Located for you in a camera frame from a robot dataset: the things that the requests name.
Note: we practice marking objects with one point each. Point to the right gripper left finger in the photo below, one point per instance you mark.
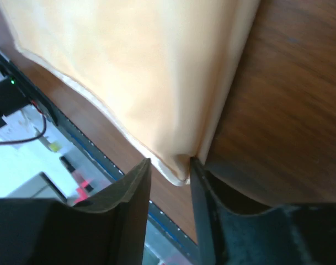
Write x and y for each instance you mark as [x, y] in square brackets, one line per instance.
[107, 228]

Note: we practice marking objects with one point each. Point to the peach satin napkin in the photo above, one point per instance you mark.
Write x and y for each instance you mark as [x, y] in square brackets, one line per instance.
[160, 71]

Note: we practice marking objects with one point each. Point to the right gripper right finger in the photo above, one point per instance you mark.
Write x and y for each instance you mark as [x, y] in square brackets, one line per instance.
[232, 229]

